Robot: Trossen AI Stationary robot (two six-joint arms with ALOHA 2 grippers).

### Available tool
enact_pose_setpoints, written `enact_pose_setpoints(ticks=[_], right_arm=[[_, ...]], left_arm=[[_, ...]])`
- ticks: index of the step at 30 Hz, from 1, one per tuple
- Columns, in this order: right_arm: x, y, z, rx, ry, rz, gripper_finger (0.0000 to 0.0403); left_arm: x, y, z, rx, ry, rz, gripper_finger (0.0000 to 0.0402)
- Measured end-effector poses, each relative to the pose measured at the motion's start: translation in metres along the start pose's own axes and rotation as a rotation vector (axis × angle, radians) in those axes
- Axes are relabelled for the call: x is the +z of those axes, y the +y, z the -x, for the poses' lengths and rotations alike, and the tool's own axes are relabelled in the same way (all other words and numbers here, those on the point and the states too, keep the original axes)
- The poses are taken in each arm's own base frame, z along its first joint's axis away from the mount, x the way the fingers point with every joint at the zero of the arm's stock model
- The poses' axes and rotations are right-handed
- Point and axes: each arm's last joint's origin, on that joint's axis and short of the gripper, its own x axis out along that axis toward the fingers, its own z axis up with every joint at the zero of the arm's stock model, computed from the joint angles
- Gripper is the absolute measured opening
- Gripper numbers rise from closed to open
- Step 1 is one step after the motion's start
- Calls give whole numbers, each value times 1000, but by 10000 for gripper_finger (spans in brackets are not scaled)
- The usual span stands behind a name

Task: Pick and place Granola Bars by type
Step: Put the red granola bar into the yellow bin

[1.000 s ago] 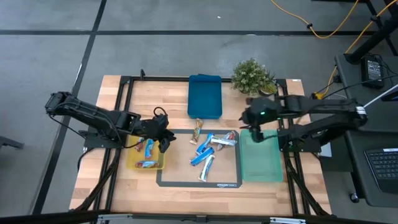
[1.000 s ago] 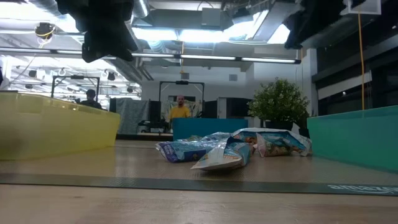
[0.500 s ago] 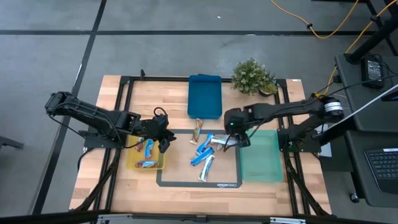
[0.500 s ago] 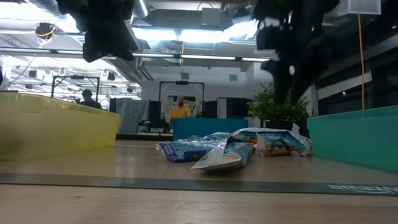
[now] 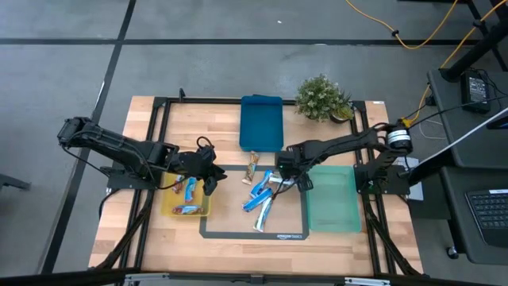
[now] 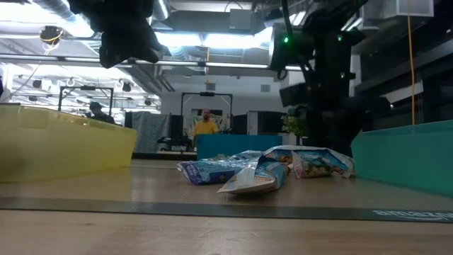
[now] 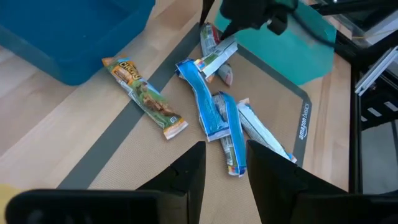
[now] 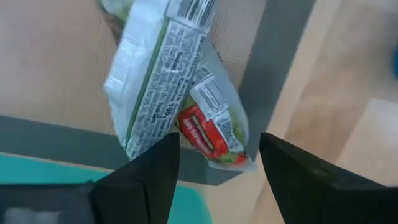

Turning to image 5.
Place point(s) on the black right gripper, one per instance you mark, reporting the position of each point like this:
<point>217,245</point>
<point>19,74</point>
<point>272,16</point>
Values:
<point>289,165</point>

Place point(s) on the black caster wheel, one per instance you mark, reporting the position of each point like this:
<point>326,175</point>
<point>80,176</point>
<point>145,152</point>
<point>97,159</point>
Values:
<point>451,252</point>

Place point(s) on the blue and white granola bar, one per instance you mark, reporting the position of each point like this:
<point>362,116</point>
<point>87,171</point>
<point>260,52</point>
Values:
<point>264,214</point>

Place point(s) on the black keyboard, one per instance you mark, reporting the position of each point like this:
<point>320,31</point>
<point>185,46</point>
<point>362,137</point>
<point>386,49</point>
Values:
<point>490,214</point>

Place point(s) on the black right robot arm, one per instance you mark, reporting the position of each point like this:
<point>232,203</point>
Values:
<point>337,145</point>

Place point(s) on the small grassy potted plant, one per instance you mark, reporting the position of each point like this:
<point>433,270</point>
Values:
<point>343,113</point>

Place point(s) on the beige mat with black border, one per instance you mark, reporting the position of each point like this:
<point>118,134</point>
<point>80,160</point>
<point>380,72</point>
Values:
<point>230,198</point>

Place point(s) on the black power adapter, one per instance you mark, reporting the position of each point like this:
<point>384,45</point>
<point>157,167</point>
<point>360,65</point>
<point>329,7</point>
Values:
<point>475,91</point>

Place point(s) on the black crossbar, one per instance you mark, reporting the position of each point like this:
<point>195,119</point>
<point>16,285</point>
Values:
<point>79,278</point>

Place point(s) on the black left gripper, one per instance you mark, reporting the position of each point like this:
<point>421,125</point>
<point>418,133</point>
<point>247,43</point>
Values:
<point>194,163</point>

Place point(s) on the light grey flat box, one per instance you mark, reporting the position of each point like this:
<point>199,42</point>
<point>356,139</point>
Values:
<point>416,192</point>

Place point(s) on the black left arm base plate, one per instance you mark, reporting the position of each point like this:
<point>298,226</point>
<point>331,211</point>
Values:
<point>119,182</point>

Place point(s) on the black metal table frame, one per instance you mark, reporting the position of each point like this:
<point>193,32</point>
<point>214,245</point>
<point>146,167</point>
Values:
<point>198,101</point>

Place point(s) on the dark grey keyboard desk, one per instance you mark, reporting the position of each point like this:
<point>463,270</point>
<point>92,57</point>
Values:
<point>456,222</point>

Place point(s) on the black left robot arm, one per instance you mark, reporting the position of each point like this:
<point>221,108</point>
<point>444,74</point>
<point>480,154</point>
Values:
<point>119,149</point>

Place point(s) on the yellow plastic tray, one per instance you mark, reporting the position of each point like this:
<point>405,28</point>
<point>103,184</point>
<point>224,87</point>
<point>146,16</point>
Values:
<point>178,198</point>

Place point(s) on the green plastic tray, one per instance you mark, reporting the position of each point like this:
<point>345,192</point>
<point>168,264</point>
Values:
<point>333,206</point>

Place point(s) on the black chair base leg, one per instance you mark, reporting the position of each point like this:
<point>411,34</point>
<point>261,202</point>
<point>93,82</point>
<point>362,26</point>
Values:
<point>12,182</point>

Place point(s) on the bushy green potted plant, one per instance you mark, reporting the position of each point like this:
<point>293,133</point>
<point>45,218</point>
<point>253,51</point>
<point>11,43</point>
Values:
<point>317,97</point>

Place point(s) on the blue plastic tray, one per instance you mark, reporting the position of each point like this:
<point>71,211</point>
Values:
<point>262,123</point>

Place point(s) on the silver metal bracket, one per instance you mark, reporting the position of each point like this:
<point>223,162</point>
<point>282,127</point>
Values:
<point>147,279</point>
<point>367,282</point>

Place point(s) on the black desk leg frame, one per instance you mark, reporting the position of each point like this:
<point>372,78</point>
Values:
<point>476,49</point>

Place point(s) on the black monitor with white edge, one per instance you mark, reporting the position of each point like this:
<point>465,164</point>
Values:
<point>432,165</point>

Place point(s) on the brown nut granola bar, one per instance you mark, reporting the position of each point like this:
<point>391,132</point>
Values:
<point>251,167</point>

